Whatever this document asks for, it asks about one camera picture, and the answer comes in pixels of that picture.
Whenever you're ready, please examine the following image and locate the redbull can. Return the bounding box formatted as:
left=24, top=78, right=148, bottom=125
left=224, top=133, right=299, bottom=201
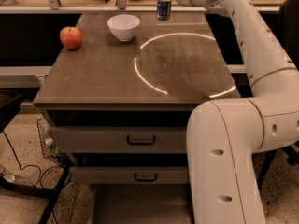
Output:
left=156, top=0, right=171, bottom=21

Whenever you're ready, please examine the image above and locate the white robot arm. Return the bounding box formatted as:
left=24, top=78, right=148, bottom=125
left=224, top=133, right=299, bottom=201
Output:
left=165, top=0, right=299, bottom=224

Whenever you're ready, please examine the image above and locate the white bowl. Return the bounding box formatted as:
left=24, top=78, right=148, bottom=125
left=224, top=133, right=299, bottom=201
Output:
left=107, top=14, right=140, bottom=42

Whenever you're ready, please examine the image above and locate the red apple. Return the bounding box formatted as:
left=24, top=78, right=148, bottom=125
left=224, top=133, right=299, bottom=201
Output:
left=60, top=27, right=83, bottom=49

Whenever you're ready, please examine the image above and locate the grey drawer cabinet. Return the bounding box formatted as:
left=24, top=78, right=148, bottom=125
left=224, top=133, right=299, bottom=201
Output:
left=32, top=12, right=243, bottom=224

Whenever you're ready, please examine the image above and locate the black stand at left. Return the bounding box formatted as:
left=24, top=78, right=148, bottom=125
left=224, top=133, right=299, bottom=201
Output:
left=0, top=90, right=70, bottom=224

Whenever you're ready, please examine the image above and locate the open bottom drawer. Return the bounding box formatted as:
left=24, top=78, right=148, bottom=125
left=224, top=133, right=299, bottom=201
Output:
left=88, top=185, right=194, bottom=224

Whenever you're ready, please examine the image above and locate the metal rail frame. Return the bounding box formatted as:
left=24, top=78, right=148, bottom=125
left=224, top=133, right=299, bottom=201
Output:
left=0, top=0, right=285, bottom=14

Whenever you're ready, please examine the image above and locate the top drawer black handle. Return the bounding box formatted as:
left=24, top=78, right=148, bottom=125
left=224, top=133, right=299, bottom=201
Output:
left=126, top=135, right=156, bottom=146

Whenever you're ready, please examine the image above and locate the drawer black handle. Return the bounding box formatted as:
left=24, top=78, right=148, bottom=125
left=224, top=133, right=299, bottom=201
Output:
left=126, top=135, right=156, bottom=146
left=134, top=174, right=158, bottom=182

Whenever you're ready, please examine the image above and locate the middle drawer black handle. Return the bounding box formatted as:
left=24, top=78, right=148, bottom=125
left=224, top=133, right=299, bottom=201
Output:
left=134, top=174, right=158, bottom=182

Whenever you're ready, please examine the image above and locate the wire mesh basket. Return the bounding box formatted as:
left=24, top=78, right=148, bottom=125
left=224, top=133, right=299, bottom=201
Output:
left=37, top=119, right=67, bottom=166

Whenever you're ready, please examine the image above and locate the black cable on floor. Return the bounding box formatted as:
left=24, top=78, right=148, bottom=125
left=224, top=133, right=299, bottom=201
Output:
left=1, top=129, right=74, bottom=191

